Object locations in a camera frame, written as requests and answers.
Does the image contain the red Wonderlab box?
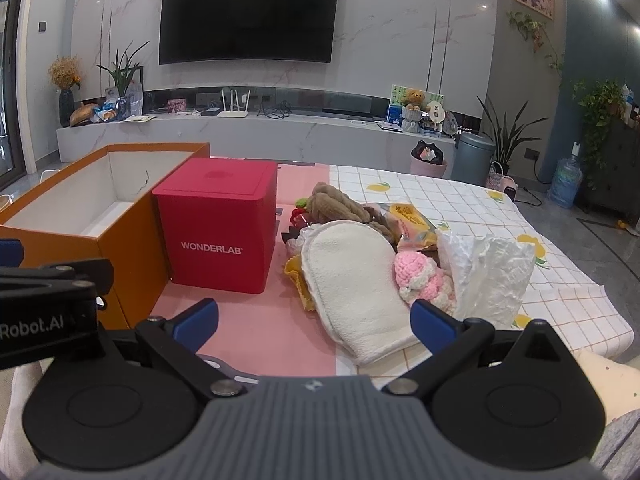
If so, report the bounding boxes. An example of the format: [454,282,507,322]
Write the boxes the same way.
[153,157,278,295]

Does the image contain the orange open storage box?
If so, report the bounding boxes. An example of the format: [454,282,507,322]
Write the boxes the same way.
[1,143,210,330]

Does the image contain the white wifi router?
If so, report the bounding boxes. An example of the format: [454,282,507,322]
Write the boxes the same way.
[218,89,252,118]

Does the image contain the dark vase yellow flowers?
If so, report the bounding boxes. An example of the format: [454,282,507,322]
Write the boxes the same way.
[48,56,81,127]

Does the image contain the blue water jug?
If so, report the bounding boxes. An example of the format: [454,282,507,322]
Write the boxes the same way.
[547,142,582,209]

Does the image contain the pink crochet toy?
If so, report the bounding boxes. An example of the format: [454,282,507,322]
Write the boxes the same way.
[394,252,456,314]

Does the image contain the tall floor plant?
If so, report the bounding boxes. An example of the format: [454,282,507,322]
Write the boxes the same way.
[477,96,548,174]

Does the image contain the brown plush toy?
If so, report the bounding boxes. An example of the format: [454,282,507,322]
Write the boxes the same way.
[306,182,401,248]

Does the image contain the pink trash bin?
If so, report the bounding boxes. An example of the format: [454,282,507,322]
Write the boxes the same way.
[410,141,447,179]

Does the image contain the marble TV console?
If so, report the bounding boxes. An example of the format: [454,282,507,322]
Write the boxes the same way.
[56,114,456,172]

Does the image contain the black wall television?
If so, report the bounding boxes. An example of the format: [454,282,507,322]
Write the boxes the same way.
[158,0,337,65]

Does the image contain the pink space heater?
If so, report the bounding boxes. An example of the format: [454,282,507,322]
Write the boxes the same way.
[486,160,518,202]

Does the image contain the teddy bear on console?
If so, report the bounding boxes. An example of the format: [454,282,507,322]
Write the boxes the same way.
[401,89,425,133]

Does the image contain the yellow crochet cloth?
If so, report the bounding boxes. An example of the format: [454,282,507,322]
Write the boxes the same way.
[283,255,316,312]

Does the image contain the yellow snack packet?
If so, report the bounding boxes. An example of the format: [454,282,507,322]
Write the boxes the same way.
[364,203,437,252]

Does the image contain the grey metal trash can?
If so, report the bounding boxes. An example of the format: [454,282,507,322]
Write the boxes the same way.
[451,132,496,186]

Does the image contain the white terry cloth mitt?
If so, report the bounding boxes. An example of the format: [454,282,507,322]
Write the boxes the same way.
[300,221,418,366]

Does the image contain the white crinkled plastic bag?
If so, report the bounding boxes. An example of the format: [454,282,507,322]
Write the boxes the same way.
[437,231,536,330]

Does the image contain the green potted plant on console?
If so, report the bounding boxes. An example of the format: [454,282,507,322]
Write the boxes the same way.
[98,41,149,119]

